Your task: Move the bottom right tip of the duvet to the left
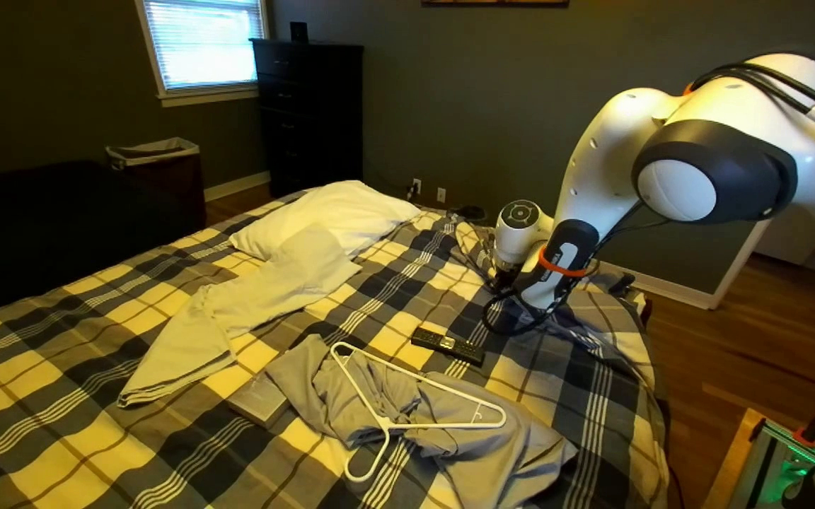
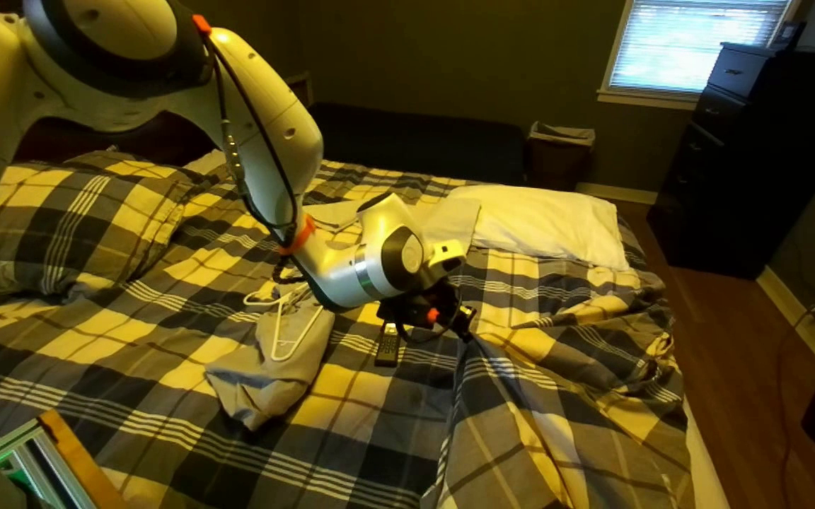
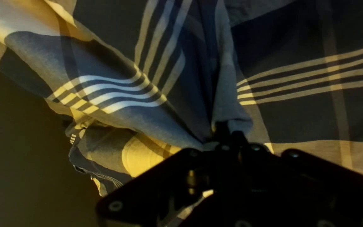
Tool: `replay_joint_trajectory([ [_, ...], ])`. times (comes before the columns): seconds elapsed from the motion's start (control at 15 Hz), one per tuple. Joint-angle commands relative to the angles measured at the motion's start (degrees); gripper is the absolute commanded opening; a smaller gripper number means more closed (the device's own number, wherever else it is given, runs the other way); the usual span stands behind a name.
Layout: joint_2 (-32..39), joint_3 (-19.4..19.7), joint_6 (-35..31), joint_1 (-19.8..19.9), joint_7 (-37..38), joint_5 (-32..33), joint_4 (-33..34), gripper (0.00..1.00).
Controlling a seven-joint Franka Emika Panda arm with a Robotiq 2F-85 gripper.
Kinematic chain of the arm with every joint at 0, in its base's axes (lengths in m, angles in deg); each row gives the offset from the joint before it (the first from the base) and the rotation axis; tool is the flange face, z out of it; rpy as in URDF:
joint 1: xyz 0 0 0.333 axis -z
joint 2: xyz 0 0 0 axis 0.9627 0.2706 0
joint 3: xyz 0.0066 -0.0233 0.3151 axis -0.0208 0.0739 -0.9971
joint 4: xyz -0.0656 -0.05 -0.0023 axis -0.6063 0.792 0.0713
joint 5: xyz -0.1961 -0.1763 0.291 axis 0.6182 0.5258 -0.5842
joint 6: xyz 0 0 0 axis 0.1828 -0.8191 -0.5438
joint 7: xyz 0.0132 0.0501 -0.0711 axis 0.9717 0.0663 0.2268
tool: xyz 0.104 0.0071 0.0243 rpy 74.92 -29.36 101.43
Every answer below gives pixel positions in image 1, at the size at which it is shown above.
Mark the black dresser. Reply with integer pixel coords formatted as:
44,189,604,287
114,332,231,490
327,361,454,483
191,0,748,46
249,38,369,202

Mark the yellow black plaid duvet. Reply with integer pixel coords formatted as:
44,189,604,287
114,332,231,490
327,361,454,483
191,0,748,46
0,192,675,509

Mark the bright window with white frame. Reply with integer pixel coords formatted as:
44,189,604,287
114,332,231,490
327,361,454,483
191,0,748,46
133,0,276,107

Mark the green metal frame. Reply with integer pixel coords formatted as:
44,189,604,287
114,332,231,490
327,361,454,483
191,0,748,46
744,414,815,509

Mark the orange strap on arm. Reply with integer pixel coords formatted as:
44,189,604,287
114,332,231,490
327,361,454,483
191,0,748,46
536,241,600,281

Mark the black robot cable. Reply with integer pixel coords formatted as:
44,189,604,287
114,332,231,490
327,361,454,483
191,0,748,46
480,59,815,336

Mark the wooden board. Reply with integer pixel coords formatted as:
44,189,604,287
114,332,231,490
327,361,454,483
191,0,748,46
699,405,771,509

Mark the white plastic clothes hanger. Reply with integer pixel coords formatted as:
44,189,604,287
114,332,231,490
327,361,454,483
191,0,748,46
330,339,509,487

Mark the white framed mirror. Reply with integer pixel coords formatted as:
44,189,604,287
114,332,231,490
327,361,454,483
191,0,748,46
600,210,772,315

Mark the white pillow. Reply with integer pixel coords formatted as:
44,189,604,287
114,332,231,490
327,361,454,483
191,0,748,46
231,179,424,264

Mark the beige folded cloth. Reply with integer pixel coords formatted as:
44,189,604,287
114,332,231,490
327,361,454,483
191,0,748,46
119,224,364,410

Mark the grey garment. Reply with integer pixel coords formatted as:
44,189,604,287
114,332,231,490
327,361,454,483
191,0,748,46
264,335,581,509

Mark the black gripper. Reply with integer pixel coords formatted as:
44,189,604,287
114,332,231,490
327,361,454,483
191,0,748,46
488,257,536,306

